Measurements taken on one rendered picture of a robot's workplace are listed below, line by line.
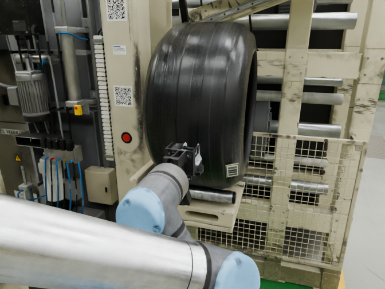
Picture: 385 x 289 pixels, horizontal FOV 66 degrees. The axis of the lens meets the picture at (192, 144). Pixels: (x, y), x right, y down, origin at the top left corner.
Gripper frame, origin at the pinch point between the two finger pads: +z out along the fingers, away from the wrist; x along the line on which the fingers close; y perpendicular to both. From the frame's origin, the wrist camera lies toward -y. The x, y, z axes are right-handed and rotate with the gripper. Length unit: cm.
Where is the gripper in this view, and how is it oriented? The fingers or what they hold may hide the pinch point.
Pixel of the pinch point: (195, 157)
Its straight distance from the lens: 84.2
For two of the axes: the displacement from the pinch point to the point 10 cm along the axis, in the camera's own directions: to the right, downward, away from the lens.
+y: 0.1, -9.4, -3.3
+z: 2.8, -3.2, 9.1
